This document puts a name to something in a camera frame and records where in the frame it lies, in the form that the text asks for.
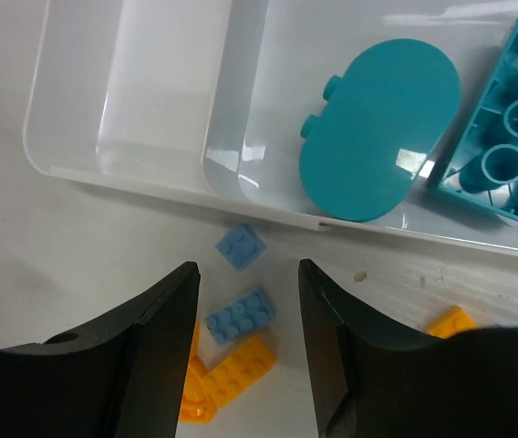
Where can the light blue square lego plate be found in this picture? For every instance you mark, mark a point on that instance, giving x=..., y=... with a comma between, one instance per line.
x=240, y=247

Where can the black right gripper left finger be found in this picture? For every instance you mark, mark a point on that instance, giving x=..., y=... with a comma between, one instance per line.
x=120, y=374

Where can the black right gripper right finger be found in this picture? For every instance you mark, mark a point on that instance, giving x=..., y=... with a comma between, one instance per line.
x=372, y=376

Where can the orange square lego plate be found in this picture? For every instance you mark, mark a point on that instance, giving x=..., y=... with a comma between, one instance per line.
x=455, y=320

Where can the teal rounded duplo block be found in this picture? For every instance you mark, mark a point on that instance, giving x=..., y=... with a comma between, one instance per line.
x=382, y=119

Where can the teal long duplo brick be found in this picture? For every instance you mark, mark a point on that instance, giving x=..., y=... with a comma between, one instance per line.
x=481, y=171

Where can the orange small lego plates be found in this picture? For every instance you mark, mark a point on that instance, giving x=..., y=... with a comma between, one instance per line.
x=197, y=405

